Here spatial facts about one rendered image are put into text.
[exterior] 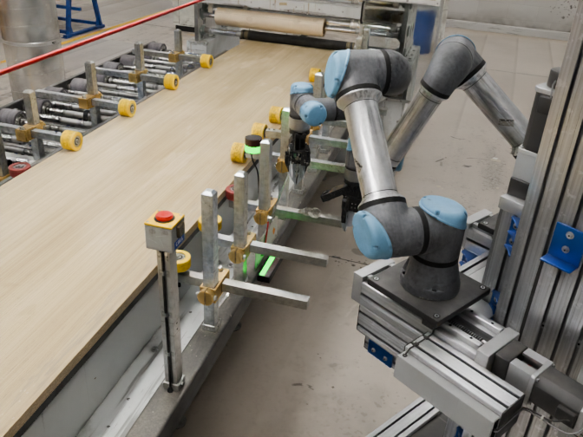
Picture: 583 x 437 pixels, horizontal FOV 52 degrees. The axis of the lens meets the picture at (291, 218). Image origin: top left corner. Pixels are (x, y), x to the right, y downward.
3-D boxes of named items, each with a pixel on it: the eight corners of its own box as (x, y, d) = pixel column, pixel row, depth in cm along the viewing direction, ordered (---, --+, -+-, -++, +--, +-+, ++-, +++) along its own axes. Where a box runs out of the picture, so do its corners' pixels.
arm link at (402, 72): (428, 42, 153) (357, 93, 200) (388, 42, 150) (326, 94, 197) (433, 87, 152) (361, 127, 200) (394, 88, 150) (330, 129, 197)
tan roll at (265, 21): (399, 43, 416) (402, 25, 410) (396, 47, 406) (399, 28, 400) (206, 21, 448) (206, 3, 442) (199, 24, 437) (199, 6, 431)
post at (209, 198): (219, 326, 188) (217, 188, 165) (214, 333, 185) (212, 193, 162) (208, 323, 189) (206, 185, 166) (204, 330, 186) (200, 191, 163)
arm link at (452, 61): (478, 64, 162) (384, 198, 189) (481, 55, 172) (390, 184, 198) (442, 42, 163) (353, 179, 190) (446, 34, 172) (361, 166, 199)
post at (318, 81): (317, 169, 294) (324, 72, 270) (315, 172, 291) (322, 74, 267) (310, 168, 294) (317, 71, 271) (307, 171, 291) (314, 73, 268)
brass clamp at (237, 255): (257, 245, 210) (258, 232, 207) (244, 265, 198) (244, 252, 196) (240, 242, 211) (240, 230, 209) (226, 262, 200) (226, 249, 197)
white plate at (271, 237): (278, 235, 237) (278, 213, 232) (256, 270, 215) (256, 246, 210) (276, 235, 237) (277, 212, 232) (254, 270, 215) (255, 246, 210)
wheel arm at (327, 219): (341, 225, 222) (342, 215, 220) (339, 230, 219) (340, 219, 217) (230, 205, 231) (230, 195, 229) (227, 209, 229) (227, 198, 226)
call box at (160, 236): (186, 242, 145) (185, 213, 142) (173, 257, 140) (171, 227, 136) (159, 237, 147) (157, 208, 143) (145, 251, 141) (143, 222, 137)
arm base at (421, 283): (471, 286, 154) (479, 253, 149) (435, 308, 145) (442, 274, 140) (424, 260, 163) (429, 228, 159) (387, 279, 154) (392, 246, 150)
